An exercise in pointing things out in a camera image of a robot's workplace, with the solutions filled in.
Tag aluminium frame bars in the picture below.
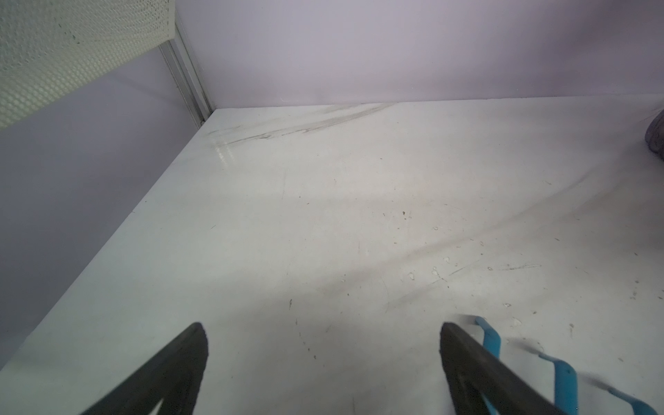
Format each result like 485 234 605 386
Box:
159 22 215 127

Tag blue yellow toy rake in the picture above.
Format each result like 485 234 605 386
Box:
470 316 657 414

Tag white mesh wall shelf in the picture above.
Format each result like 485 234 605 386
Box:
1 0 176 128

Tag glass flower vase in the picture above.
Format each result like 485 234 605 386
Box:
644 110 664 159

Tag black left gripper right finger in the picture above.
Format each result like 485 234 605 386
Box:
439 322 562 414

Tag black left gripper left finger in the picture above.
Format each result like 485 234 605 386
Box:
84 323 209 414

